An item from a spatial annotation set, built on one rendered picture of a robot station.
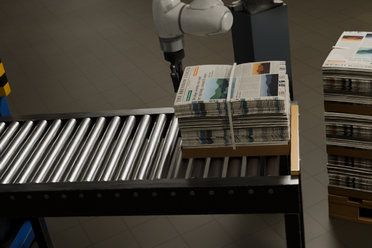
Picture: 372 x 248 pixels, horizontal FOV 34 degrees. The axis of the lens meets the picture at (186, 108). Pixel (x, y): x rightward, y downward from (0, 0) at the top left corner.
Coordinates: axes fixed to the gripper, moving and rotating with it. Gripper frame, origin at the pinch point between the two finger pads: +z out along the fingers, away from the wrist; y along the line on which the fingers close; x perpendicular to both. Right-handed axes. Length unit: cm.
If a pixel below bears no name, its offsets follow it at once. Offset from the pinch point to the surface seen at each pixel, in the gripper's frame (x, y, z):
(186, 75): -3.8, -1.9, -10.3
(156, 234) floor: 31, 30, 93
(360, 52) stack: -70, 51, 10
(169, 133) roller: 5.9, -4.3, 13.1
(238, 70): -22.5, 0.0, -9.8
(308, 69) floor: -47, 205, 93
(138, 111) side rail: 22.6, 14.2, 13.0
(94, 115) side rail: 41.0, 12.3, 13.1
